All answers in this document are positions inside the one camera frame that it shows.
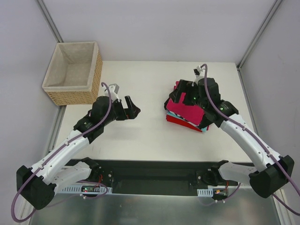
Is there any black printed t-shirt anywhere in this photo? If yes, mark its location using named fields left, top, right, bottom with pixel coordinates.
left=164, top=99, right=210, bottom=128

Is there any magenta pink t-shirt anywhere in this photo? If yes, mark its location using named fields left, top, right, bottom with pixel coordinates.
left=165, top=93, right=204, bottom=126

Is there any light teal t-shirt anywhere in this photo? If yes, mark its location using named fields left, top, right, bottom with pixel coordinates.
left=166, top=112, right=209, bottom=132

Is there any red t-shirt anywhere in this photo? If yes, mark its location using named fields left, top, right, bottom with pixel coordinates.
left=166, top=114, right=203, bottom=133

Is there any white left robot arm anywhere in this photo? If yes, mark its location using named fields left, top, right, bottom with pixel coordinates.
left=16, top=96, right=141, bottom=210

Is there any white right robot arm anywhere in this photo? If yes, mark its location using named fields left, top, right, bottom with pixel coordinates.
left=168, top=78, right=294, bottom=198

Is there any woven wicker basket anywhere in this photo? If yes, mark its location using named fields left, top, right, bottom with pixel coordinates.
left=42, top=42, right=103, bottom=106

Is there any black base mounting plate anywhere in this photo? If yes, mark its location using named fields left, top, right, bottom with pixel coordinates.
left=63, top=157, right=239, bottom=196

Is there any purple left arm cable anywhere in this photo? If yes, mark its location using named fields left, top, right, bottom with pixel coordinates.
left=11, top=82, right=113, bottom=222

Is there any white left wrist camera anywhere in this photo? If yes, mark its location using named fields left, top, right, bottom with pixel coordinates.
left=104, top=83, right=120, bottom=103

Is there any right white cable duct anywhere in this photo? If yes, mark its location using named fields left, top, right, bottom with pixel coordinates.
left=197, top=188, right=214, bottom=197

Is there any white cable duct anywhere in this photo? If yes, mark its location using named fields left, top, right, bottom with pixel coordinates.
left=197, top=188, right=214, bottom=197
left=59, top=184, right=113, bottom=195

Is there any left white cable duct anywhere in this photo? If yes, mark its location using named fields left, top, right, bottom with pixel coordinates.
left=59, top=184, right=113, bottom=195

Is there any left aluminium corner post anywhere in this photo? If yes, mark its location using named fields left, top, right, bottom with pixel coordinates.
left=35, top=0, right=64, bottom=43

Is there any aluminium corner post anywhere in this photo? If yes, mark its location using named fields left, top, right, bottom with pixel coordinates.
left=236, top=0, right=285, bottom=71
left=35, top=0, right=64, bottom=43

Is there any right aluminium corner post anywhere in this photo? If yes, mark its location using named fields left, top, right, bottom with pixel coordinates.
left=236, top=0, right=285, bottom=71

